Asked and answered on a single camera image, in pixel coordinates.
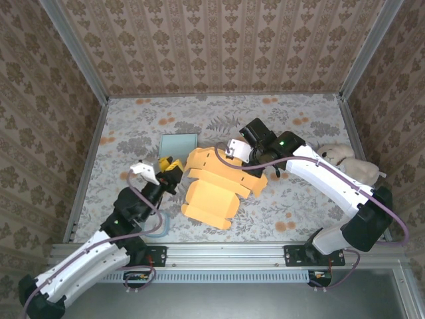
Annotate teal paper box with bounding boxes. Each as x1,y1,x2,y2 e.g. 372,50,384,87
159,133,199,160

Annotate orange paper box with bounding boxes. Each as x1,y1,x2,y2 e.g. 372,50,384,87
181,145,269,231

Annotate square container blue rim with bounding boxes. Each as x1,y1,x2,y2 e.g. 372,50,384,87
142,212,171,239

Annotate small black electronics board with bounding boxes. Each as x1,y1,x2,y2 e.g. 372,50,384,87
123,270,154,289
307,269,333,288

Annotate cream plush dog toy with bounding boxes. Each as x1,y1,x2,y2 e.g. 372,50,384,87
316,142,388,186

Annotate grey metal sheet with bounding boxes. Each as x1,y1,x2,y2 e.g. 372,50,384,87
58,269,410,319

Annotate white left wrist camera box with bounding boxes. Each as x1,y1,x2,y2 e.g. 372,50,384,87
127,159,161,186

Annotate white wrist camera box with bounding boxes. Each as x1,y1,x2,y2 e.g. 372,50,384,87
127,159,161,186
226,138,254,164

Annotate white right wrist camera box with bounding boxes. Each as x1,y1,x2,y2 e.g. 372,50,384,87
226,138,254,164

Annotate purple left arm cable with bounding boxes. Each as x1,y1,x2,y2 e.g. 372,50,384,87
20,171,164,319

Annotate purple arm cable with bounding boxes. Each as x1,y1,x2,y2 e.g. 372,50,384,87
20,171,164,319
214,142,410,294

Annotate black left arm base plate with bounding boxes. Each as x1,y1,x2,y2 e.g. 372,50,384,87
129,245,167,268

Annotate aluminium side rail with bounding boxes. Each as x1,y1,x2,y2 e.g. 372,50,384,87
62,98,110,243
337,94,393,242

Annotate aluminium mounting rail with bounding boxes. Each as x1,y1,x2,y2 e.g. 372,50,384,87
49,241,410,270

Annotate slotted grey cable duct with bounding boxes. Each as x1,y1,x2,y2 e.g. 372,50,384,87
106,269,309,284

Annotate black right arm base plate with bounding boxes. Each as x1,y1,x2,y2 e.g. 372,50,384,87
284,245,346,268

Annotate aluminium frame post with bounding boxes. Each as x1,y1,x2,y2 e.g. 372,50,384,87
338,0,406,100
39,0,110,104

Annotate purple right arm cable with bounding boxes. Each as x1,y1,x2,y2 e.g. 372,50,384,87
214,142,410,294

